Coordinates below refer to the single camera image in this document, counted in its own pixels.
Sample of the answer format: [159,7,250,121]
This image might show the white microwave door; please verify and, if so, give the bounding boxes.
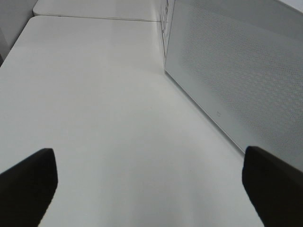
[166,0,303,169]

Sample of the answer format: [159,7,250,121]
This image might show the white microwave oven body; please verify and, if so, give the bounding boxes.
[159,0,175,72]

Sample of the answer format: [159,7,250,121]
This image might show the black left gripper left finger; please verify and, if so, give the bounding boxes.
[0,148,58,227]

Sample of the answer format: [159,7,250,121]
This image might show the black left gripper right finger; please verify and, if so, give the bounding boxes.
[242,146,303,227]

